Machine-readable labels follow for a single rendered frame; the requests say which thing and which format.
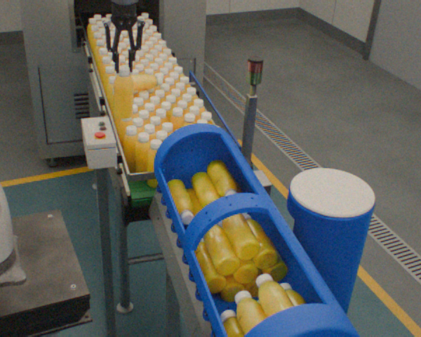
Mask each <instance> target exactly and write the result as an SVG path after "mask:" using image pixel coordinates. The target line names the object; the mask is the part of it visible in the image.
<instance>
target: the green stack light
mask: <svg viewBox="0 0 421 337"><path fill-rule="evenodd" d="M261 80H262V72H261V73H258V74H254V73H250V72H248V70H247V73H246V82H247V83H249V84H254V85H256V84H260V83H261Z"/></svg>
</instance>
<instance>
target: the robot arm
mask: <svg viewBox="0 0 421 337"><path fill-rule="evenodd" d="M111 1H112V16H111V18H110V20H108V21H105V20H104V21H102V23H103V25H104V27H105V38H106V47H107V50H108V52H109V53H110V52H111V53H112V60H113V62H115V71H116V73H117V74H119V56H120V54H119V52H118V47H119V40H120V36H121V33H122V32H123V31H127V33H128V40H129V44H130V48H131V49H128V67H129V72H130V73H131V72H133V61H135V54H136V51H140V50H141V46H142V31H143V28H144V26H145V21H144V20H143V19H138V18H137V16H136V2H137V1H138V0H111ZM135 23H137V26H138V28H137V36H136V45H135V44H134V39H133V31H132V28H133V26H134V25H135ZM111 24H113V25H114V26H115V27H116V29H115V35H114V41H113V46H112V44H111V34H110V27H111ZM17 247H18V237H17V236H15V235H13V228H12V222H11V215H10V211H9V207H8V202H7V200H6V195H5V193H4V191H3V189H2V187H1V185H0V288H2V287H5V286H19V285H23V284H24V283H25V282H26V281H27V275H26V274H25V272H24V271H23V270H22V267H21V263H20V257H19V254H18V248H17Z"/></svg>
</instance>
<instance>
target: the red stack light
mask: <svg viewBox="0 0 421 337"><path fill-rule="evenodd" d="M262 68H263V62H262V63H260V64H253V63H251V62H249V61H248V65H247V70H248V72H250V73H254V74H258V73H261V72H262Z"/></svg>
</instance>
